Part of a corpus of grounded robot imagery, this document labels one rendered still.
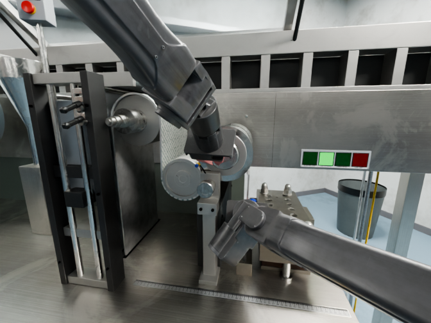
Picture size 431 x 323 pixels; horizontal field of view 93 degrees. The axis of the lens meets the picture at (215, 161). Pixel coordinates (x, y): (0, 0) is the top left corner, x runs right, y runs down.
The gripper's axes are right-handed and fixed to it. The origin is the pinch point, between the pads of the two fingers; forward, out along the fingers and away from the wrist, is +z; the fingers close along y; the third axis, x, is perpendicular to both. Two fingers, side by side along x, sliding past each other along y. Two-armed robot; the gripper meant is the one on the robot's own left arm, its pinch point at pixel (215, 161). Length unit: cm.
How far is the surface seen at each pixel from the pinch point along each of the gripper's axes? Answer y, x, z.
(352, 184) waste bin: 131, 97, 217
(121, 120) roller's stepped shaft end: -22.2, 3.9, -9.4
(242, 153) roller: 6.3, 3.8, 1.5
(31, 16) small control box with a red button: -54, 30, -21
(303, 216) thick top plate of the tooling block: 26.1, -4.1, 25.8
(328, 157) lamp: 37, 22, 31
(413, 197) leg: 81, 20, 56
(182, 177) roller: -10.1, -2.1, 7.1
